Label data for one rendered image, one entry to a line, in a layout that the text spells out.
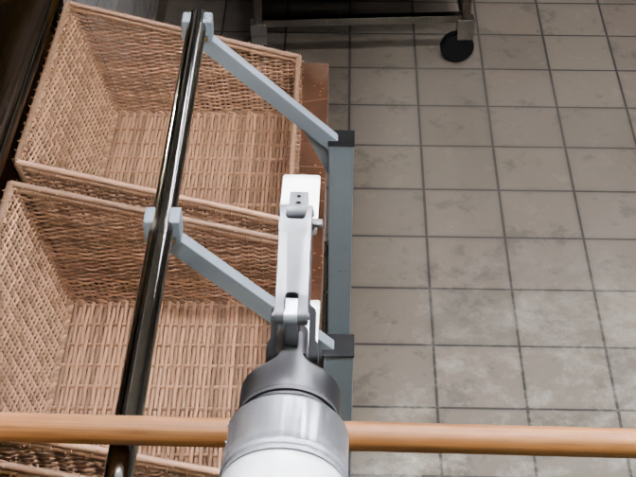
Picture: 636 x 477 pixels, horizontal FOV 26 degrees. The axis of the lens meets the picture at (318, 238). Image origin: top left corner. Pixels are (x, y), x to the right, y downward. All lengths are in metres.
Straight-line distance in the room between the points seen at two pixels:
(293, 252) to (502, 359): 2.21
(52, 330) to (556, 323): 1.38
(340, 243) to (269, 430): 1.39
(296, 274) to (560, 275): 2.47
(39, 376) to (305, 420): 1.37
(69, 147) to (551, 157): 1.63
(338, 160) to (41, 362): 0.59
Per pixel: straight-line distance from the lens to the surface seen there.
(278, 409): 0.96
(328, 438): 0.96
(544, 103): 4.07
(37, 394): 2.28
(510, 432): 1.40
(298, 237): 1.03
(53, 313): 2.41
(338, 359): 1.84
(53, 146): 2.57
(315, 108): 2.95
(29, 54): 2.48
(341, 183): 2.25
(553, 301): 3.38
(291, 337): 1.02
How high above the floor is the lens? 2.23
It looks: 39 degrees down
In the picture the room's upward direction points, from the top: straight up
